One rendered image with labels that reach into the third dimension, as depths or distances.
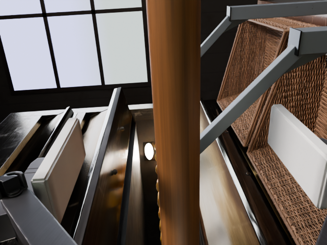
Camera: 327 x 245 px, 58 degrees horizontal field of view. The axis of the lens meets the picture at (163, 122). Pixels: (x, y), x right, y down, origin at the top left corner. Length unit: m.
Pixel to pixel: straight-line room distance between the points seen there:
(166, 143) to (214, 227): 0.82
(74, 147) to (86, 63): 2.98
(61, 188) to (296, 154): 0.13
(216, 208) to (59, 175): 0.90
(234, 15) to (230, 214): 0.64
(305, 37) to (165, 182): 0.43
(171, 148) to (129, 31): 2.89
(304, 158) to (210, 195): 0.93
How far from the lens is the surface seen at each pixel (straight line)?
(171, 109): 0.17
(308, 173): 0.17
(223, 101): 1.74
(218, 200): 1.06
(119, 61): 3.11
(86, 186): 0.94
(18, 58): 3.36
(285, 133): 0.19
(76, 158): 0.19
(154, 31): 0.17
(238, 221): 0.98
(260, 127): 1.20
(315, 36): 0.59
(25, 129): 1.77
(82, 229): 0.80
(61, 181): 0.16
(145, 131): 1.84
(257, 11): 1.05
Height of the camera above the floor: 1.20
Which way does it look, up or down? 1 degrees down
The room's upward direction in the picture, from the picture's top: 94 degrees counter-clockwise
